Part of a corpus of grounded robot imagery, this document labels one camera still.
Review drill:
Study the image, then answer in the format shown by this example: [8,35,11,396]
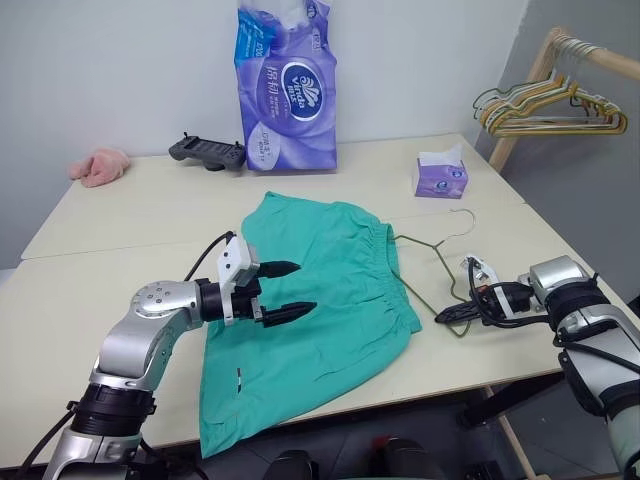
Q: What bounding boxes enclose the bunch of hangers on rack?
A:
[479,42,630,137]

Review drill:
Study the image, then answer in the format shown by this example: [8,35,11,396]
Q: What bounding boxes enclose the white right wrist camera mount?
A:
[462,254,507,324]

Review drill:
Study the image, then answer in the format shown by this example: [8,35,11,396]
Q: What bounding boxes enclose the green shorts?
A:
[198,191,424,459]

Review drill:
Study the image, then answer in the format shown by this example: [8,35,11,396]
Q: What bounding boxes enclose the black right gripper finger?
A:
[439,310,482,328]
[434,298,479,324]

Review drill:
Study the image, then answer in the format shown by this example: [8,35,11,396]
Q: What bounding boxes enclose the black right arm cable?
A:
[469,259,640,381]

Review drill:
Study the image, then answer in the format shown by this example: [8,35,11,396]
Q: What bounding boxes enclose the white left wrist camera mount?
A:
[216,234,261,329]

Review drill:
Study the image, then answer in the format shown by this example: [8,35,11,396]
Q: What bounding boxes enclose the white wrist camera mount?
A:
[462,254,507,324]
[216,234,261,329]

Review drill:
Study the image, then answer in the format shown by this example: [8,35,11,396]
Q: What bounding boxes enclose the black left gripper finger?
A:
[259,301,320,329]
[255,259,302,280]

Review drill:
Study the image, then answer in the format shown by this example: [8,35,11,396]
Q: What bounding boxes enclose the tan wire hanger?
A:
[482,42,624,134]

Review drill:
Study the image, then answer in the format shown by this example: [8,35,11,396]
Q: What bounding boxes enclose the purple tissue pack bag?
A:
[232,0,340,174]

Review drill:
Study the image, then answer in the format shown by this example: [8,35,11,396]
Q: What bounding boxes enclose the black handheld controller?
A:
[167,132,247,174]

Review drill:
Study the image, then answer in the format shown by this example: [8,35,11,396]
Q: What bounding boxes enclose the dark green wire hanger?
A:
[472,42,621,126]

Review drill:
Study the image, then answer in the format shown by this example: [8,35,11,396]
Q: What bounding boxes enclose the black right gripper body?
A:
[469,285,494,326]

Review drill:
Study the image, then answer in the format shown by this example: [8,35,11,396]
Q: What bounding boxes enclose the thin wire hanger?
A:
[387,207,476,337]

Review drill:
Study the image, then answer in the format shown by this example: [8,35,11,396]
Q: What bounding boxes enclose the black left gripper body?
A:
[232,259,266,326]

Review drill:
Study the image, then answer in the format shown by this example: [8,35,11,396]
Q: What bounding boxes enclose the black table leg brace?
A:
[457,374,566,429]

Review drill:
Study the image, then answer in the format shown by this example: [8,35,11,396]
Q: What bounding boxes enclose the dark rounded shape red spot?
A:
[372,435,441,480]

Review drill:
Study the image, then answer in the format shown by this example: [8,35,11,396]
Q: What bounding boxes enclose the small purple tissue box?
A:
[413,143,471,198]

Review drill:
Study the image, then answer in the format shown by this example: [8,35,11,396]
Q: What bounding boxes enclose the pink plush cloth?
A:
[68,147,132,189]

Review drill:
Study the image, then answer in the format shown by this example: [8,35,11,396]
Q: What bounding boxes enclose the wooden clothes rack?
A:
[479,27,640,480]

